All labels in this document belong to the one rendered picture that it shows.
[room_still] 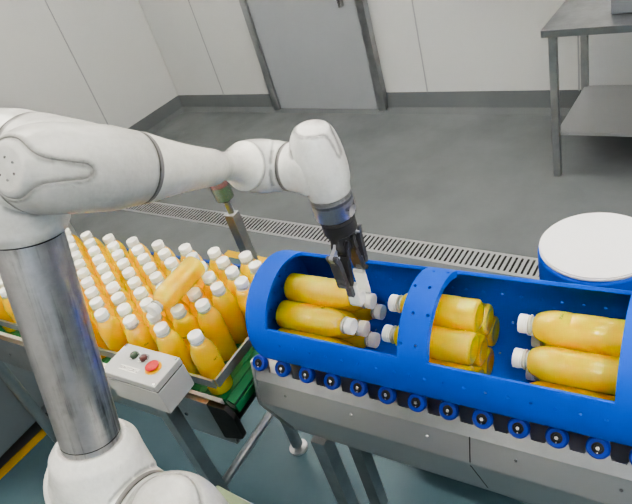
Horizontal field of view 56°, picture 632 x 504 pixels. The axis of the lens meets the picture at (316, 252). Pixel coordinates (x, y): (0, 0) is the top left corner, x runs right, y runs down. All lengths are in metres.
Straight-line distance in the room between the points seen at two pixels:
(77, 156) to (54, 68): 5.36
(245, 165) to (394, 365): 0.51
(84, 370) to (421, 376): 0.65
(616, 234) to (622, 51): 2.88
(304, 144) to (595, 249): 0.82
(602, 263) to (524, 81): 3.22
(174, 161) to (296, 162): 0.39
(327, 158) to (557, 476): 0.80
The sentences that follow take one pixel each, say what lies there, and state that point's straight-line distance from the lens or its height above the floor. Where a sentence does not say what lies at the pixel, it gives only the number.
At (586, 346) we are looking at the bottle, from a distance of 1.22.
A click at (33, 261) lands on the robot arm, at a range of 0.91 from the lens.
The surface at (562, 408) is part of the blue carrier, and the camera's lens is 1.19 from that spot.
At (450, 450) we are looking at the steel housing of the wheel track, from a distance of 1.45.
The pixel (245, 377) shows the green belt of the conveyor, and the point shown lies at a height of 0.90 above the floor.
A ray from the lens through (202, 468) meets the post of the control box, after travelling 1.85.
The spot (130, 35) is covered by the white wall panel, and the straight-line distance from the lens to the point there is 6.57.
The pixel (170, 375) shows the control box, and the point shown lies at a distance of 1.52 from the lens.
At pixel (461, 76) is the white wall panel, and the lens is 4.85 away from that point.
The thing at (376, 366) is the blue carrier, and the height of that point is 1.11.
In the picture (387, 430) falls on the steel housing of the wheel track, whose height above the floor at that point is 0.86.
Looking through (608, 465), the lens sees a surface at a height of 0.93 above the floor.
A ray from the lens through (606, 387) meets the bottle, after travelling 1.21.
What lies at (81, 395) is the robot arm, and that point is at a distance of 1.01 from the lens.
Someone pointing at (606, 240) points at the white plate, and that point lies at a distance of 1.66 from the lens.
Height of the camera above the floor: 2.04
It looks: 34 degrees down
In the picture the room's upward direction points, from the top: 19 degrees counter-clockwise
